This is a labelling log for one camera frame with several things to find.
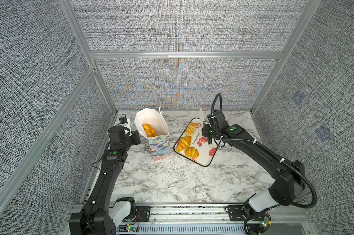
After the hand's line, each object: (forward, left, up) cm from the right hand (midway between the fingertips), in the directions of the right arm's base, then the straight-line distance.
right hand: (204, 129), depth 83 cm
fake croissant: (-6, +7, -15) cm, 18 cm away
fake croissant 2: (0, +11, -15) cm, 19 cm away
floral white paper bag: (+10, +33, -6) cm, 35 cm away
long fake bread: (+4, +33, -7) cm, 34 cm away
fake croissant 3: (+12, +7, -15) cm, 20 cm away
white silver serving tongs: (-12, -2, +2) cm, 12 cm away
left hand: (-3, +37, +2) cm, 38 cm away
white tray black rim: (+2, +6, -19) cm, 20 cm away
